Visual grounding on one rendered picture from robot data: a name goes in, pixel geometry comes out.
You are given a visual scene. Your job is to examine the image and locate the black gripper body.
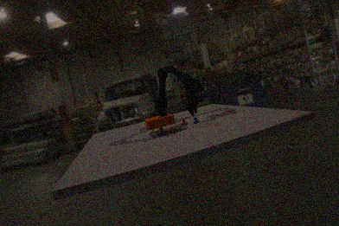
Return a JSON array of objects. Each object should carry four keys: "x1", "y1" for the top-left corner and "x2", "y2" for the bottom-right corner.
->
[{"x1": 184, "y1": 93, "x2": 199, "y2": 107}]

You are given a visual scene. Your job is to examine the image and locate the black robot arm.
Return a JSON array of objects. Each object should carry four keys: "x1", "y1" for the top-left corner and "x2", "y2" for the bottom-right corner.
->
[{"x1": 156, "y1": 65, "x2": 203, "y2": 118}]

